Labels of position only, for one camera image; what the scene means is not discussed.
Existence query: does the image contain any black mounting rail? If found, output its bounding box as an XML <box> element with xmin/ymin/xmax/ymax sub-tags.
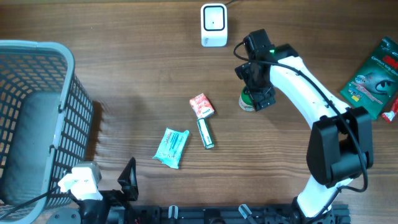
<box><xmin>132</xmin><ymin>204</ymin><xmax>351</xmax><ymax>224</ymax></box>

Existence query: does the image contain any red patterned small box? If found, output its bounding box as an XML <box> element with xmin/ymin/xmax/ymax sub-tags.
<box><xmin>189</xmin><ymin>93</ymin><xmax>215</xmax><ymax>119</ymax></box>

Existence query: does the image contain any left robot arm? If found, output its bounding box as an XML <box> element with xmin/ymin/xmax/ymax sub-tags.
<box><xmin>47</xmin><ymin>158</ymin><xmax>139</xmax><ymax>223</ymax></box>

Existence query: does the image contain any white barcode scanner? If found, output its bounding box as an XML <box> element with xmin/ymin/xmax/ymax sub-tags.
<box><xmin>200</xmin><ymin>3</ymin><xmax>228</xmax><ymax>47</ymax></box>

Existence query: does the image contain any mint wet wipes pack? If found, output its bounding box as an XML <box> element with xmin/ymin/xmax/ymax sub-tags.
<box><xmin>153</xmin><ymin>128</ymin><xmax>190</xmax><ymax>169</ymax></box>

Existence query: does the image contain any black left camera cable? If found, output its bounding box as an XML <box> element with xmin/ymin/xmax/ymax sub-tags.
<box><xmin>0</xmin><ymin>185</ymin><xmax>75</xmax><ymax>221</ymax></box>

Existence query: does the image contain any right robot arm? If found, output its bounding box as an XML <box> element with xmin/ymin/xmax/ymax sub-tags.
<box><xmin>235</xmin><ymin>29</ymin><xmax>374</xmax><ymax>223</ymax></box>

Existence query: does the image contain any green lidded jar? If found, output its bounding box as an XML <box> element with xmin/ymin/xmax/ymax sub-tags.
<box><xmin>239</xmin><ymin>86</ymin><xmax>255</xmax><ymax>112</ymax></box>

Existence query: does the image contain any green glove package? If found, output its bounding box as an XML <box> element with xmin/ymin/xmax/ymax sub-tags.
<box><xmin>340</xmin><ymin>36</ymin><xmax>397</xmax><ymax>120</ymax></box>

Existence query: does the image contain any grey plastic mesh basket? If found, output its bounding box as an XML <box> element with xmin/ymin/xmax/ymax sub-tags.
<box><xmin>1</xmin><ymin>40</ymin><xmax>94</xmax><ymax>223</ymax></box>

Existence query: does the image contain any green white small tube box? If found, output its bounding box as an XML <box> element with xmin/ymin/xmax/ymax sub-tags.
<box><xmin>197</xmin><ymin>118</ymin><xmax>215</xmax><ymax>149</ymax></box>

